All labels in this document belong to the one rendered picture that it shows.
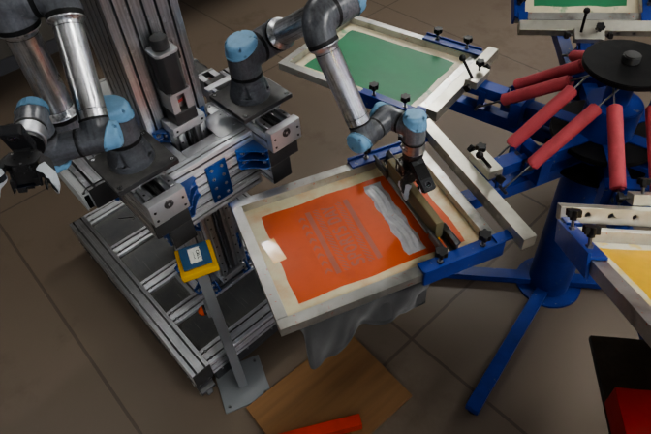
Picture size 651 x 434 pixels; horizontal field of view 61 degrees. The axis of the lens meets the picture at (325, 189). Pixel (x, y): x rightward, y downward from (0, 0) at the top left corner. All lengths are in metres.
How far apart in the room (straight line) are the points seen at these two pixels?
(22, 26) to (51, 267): 2.10
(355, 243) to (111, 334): 1.60
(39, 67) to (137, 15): 0.37
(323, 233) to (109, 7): 1.00
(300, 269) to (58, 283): 1.88
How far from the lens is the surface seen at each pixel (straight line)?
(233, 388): 2.76
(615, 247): 1.80
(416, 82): 2.64
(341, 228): 1.97
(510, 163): 2.13
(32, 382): 3.15
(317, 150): 3.73
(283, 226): 2.00
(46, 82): 1.74
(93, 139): 1.53
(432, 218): 1.87
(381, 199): 2.05
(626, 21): 2.85
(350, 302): 1.74
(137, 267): 3.04
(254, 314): 2.67
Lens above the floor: 2.44
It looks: 45 degrees down
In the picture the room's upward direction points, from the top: 5 degrees counter-clockwise
